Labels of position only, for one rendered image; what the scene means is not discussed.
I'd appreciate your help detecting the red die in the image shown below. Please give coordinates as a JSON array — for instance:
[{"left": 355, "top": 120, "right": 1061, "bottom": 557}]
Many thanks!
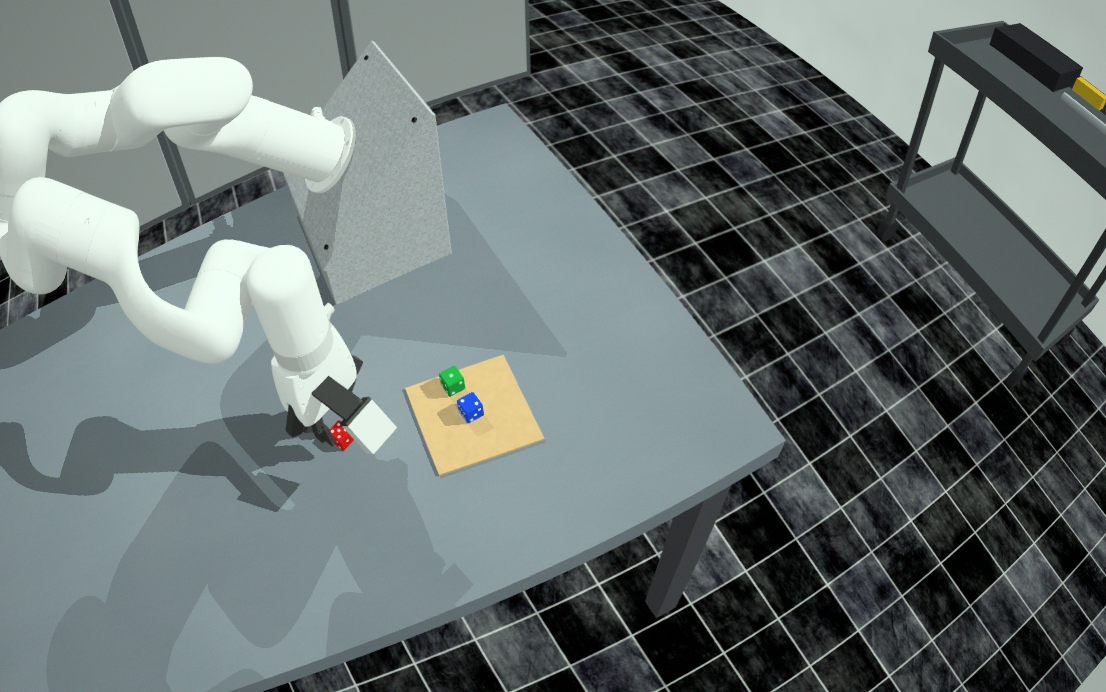
[{"left": 330, "top": 420, "right": 354, "bottom": 451}]

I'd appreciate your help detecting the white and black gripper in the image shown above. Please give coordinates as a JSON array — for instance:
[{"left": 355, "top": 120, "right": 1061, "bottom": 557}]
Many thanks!
[{"left": 271, "top": 325, "right": 363, "bottom": 447}]

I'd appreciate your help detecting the green die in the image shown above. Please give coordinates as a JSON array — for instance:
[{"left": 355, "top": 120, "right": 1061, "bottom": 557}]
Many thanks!
[{"left": 439, "top": 366, "right": 466, "bottom": 397}]

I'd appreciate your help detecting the blue die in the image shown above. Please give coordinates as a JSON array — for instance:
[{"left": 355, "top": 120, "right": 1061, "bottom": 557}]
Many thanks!
[{"left": 457, "top": 392, "right": 484, "bottom": 423}]

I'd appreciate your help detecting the tan flat mat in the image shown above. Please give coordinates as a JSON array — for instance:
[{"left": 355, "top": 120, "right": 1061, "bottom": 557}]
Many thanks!
[{"left": 405, "top": 355, "right": 544, "bottom": 476}]

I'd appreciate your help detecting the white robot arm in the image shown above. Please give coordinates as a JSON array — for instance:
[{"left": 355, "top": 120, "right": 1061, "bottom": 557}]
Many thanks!
[{"left": 0, "top": 57, "right": 397, "bottom": 454}]

